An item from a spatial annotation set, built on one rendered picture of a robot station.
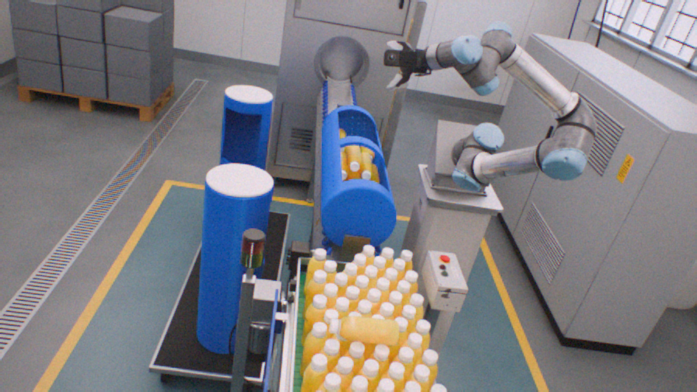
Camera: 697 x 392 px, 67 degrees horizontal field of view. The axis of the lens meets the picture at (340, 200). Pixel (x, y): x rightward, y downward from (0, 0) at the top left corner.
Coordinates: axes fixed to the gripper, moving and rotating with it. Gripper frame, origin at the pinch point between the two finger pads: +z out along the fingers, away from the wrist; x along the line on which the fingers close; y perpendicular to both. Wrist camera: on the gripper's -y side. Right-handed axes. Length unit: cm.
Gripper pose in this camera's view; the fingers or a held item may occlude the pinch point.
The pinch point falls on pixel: (384, 66)
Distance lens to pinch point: 174.0
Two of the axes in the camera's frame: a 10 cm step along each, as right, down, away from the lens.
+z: -5.6, -0.6, 8.3
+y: 8.3, -0.3, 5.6
